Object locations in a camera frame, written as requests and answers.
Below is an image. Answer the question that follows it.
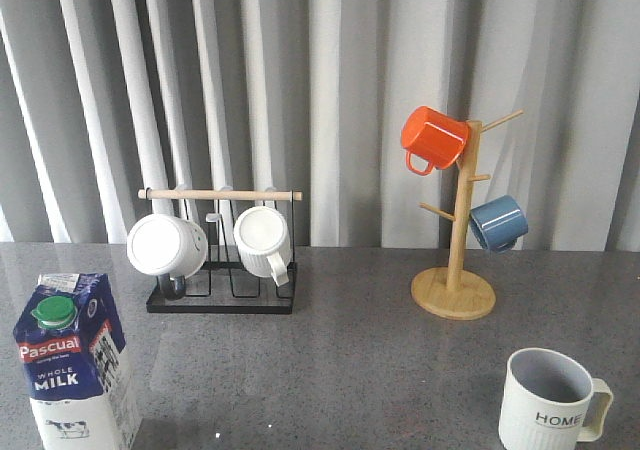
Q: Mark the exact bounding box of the white smiley face mug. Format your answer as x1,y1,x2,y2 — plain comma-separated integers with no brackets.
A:
127,214,208,300

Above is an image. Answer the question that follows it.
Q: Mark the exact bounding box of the grey white curtain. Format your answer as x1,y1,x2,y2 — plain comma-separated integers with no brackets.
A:
1,0,639,251

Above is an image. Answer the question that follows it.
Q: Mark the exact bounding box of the blue white milk carton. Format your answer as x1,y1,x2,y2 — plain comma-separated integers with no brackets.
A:
13,273,141,449

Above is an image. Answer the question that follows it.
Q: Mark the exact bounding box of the white HOME mug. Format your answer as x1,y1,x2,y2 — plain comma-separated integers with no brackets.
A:
498,348,614,449

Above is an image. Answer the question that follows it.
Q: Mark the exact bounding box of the blue mug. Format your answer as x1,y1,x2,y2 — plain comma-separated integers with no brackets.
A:
469,195,529,253

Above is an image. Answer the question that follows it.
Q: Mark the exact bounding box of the wooden mug tree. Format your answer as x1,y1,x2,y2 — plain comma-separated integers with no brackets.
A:
411,109,524,320

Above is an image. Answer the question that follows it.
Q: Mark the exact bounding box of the orange mug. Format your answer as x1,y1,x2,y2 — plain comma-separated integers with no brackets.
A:
401,106,471,176

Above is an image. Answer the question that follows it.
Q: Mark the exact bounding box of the black metal mug rack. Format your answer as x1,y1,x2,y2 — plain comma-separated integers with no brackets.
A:
138,188,303,314

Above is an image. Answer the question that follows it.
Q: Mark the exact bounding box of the white ribbed mug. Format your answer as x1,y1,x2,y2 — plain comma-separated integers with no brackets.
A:
234,206,292,286

